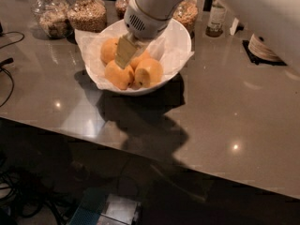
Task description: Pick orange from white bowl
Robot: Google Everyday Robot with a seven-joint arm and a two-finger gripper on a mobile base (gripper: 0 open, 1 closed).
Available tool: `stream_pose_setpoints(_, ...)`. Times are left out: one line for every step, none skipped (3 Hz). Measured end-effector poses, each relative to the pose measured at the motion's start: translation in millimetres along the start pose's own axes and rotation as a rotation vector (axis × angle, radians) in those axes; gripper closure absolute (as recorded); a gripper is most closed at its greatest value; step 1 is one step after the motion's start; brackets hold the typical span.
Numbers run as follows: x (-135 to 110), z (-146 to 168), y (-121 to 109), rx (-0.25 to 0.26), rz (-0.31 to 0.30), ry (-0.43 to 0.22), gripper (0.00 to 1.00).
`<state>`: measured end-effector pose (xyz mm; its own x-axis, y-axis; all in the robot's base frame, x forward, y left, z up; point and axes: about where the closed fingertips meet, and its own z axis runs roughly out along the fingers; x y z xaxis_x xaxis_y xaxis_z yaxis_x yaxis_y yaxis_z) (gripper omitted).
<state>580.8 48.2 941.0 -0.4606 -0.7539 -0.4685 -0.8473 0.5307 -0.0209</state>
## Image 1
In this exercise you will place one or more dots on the stack of white plates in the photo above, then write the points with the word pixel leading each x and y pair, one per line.
pixel 259 49

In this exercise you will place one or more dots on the leftmost glass cereal jar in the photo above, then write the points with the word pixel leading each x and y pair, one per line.
pixel 52 17

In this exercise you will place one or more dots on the glass bottle with label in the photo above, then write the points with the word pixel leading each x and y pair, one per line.
pixel 216 20

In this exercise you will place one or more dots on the blue and silver box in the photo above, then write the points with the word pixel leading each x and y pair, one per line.
pixel 100 208

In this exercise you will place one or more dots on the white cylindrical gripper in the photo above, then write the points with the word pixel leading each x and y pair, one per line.
pixel 146 23

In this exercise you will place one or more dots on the black mat under plates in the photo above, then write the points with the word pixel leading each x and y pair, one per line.
pixel 256 60

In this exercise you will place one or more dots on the white card stand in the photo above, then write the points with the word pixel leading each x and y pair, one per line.
pixel 234 26

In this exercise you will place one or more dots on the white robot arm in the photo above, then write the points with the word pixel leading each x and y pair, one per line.
pixel 276 21

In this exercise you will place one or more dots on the white paper bowl liner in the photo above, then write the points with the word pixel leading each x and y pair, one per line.
pixel 178 53

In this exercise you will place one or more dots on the orange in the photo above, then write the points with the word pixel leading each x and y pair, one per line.
pixel 108 49
pixel 121 78
pixel 135 61
pixel 148 73

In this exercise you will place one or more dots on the glass cereal jar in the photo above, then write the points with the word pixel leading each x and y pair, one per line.
pixel 121 5
pixel 87 15
pixel 187 14
pixel 52 17

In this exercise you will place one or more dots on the white ceramic bowl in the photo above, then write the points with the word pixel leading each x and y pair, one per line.
pixel 140 89

